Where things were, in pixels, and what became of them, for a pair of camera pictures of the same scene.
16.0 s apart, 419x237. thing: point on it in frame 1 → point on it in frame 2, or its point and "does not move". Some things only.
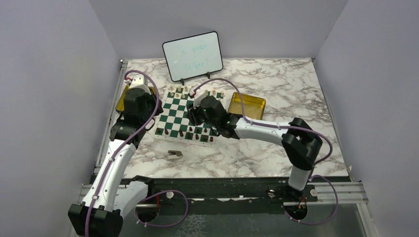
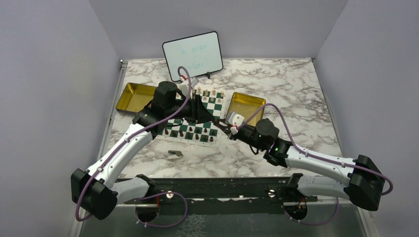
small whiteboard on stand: [193, 56] does not move
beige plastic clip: [174, 154] does not move
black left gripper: [152, 97] → [198, 113]
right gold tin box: [254, 107] does not move
